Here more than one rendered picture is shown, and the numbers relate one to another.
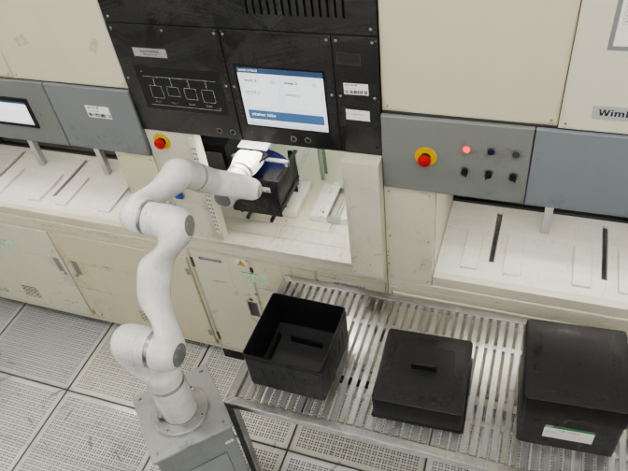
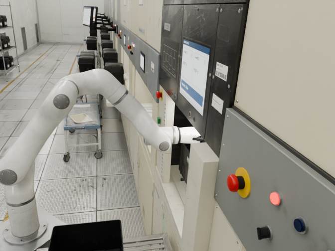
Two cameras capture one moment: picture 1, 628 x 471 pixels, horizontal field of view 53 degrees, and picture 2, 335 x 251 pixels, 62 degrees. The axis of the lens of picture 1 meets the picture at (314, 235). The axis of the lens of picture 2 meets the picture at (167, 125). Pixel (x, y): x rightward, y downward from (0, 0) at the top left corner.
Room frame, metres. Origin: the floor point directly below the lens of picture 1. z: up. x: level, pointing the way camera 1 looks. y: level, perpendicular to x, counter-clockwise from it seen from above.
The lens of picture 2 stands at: (1.02, -0.69, 1.78)
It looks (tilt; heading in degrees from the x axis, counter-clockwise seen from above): 22 degrees down; 51
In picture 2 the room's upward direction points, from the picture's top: 3 degrees clockwise
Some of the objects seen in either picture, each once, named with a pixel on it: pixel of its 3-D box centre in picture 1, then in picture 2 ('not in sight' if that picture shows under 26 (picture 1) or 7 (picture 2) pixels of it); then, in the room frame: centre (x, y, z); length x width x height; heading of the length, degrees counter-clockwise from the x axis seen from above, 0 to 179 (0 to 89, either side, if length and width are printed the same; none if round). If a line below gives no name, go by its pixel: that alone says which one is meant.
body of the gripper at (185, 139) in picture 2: (246, 163); (187, 134); (1.87, 0.21, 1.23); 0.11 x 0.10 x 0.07; 155
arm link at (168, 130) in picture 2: (231, 188); (157, 136); (1.74, 0.26, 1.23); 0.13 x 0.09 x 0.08; 155
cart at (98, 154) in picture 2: not in sight; (84, 128); (2.34, 2.71, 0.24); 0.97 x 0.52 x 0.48; 68
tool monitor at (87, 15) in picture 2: not in sight; (99, 20); (2.90, 3.33, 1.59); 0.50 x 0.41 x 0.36; 155
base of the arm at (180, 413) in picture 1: (173, 395); (23, 214); (1.18, 0.54, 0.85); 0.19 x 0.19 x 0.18
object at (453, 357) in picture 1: (423, 375); not in sight; (1.13, -0.29, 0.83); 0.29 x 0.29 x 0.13; 68
